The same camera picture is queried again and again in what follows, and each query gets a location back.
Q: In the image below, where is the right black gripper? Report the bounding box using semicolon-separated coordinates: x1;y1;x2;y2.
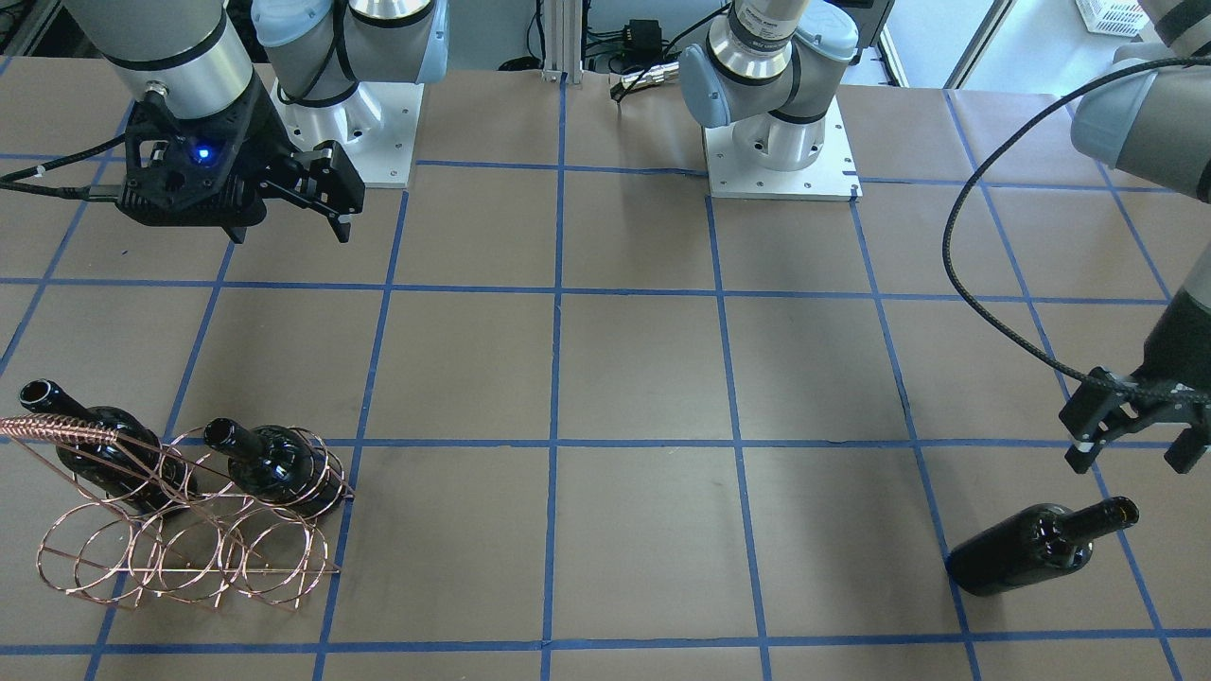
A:
115;76;366;245

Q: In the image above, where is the aluminium frame post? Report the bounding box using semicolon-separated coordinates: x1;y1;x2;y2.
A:
540;0;585;87

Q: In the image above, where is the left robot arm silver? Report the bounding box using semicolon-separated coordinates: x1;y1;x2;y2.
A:
678;1;1210;474

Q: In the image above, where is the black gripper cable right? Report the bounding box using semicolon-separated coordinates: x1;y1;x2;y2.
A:
0;132;133;201

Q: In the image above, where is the dark wine bottle rack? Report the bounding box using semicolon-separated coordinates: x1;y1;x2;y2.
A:
202;418;344;520
19;379;199;515

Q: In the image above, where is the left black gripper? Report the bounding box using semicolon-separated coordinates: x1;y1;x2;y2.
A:
1058;313;1210;475

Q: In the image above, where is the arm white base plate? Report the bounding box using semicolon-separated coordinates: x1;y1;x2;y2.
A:
702;98;863;201
270;82;425;189

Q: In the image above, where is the copper wire wine rack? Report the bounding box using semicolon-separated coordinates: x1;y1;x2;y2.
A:
2;414;354;610

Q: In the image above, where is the black power adapter box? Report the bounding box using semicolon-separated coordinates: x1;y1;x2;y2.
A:
622;19;662;61

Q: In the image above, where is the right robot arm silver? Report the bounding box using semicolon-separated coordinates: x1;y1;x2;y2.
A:
67;1;448;244

